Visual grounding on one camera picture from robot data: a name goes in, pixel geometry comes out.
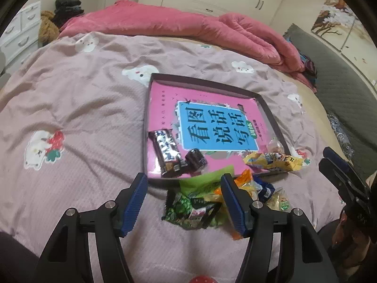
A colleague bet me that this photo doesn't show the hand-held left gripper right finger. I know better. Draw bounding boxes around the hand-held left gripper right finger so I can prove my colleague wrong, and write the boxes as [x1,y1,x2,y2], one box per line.
[220,173,339,283]

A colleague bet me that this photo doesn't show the blue snack packet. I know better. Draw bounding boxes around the blue snack packet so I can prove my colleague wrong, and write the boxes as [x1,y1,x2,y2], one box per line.
[253,177,276,203]

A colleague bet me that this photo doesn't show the striped clothes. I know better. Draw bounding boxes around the striped clothes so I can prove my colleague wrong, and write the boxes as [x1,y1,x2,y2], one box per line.
[297,51,320,93]

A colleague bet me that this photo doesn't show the dark green pea packet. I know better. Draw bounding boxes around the dark green pea packet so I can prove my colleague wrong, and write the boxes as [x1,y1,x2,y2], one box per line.
[161,191,225,231]

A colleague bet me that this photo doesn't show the brown chocolate bar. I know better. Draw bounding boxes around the brown chocolate bar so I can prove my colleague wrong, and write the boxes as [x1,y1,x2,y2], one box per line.
[148,129,189,178]

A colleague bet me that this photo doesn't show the blue grey patterned cloth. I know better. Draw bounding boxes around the blue grey patterned cloth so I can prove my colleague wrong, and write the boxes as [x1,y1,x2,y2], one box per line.
[327,112,357,160]

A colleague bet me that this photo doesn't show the wall painting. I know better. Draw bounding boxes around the wall painting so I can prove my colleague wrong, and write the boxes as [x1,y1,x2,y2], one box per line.
[311,0,377,65]

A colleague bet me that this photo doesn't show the yellow snack packet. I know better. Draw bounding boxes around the yellow snack packet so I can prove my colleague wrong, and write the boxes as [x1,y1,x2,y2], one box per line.
[243,152,304,172]

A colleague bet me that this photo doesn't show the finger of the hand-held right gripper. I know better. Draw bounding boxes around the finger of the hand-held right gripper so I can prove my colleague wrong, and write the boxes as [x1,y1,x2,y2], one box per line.
[323,147,358,180]
[319,158,370,204]

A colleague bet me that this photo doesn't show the round biscuit packet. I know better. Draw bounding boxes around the round biscuit packet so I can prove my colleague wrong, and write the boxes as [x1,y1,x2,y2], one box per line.
[265,187,291,212]

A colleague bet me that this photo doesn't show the pink quilt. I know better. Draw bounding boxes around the pink quilt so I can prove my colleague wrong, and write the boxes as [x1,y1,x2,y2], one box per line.
[57,0,317,92]

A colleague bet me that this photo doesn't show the grey quilted headboard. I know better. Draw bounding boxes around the grey quilted headboard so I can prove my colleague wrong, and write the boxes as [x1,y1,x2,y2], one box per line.
[283,24,377,180]

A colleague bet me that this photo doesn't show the pink book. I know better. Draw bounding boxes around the pink book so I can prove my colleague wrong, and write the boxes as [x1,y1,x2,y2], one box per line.
[146,83,276,180]

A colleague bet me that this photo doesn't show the light green snack packet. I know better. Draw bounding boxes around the light green snack packet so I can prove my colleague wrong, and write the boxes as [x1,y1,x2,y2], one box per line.
[179,165,234,196]

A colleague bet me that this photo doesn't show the beige bed sheet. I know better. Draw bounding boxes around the beige bed sheet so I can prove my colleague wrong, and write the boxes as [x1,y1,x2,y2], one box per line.
[277,74,377,213]

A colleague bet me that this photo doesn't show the dark clothes pile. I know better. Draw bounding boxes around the dark clothes pile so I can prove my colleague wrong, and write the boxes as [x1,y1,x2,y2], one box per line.
[53,0,84,25]

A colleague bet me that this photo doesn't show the white drawer cabinet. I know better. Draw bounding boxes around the white drawer cabinet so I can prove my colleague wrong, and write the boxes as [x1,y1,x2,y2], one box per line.
[0,1,42,65]

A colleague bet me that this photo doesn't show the person's right hand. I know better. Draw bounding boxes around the person's right hand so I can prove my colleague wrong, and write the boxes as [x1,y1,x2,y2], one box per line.
[332,209,374,269]

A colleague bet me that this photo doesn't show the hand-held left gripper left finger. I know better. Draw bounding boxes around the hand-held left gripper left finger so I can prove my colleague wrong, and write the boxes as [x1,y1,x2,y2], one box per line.
[38,172,149,283]

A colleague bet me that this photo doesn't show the orange cake packet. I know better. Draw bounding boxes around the orange cake packet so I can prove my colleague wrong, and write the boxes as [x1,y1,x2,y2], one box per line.
[214,169,263,241]

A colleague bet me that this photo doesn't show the silver foil candy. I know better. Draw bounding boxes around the silver foil candy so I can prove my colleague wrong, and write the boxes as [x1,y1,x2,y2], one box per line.
[185,149,207,172]

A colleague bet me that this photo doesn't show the brown knit cloth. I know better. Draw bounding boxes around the brown knit cloth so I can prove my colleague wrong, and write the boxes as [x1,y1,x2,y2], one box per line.
[39,10,61,46]

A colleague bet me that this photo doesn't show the dark shallow box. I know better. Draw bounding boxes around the dark shallow box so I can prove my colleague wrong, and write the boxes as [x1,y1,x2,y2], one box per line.
[142,73,292,189]

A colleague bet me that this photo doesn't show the pink printed blanket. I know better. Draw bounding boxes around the pink printed blanket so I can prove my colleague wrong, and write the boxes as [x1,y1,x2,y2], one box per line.
[0,31,324,283]

